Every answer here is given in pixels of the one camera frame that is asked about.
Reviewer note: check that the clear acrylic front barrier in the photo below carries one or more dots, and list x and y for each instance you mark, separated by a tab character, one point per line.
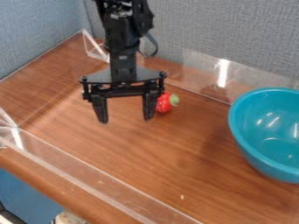
28	155

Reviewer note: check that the red toy strawberry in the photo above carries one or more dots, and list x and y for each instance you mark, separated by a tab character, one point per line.
165	102

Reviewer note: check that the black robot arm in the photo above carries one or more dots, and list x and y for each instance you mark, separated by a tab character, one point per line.
127	20

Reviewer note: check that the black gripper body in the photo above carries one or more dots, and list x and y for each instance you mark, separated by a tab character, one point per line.
123	79

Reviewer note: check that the blue plastic bowl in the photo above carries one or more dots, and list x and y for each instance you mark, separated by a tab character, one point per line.
263	122

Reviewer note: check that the clear acrylic left barrier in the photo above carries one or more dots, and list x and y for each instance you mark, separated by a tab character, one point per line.
17	56

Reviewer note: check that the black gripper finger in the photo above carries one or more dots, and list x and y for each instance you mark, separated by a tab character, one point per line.
149	100
100	107

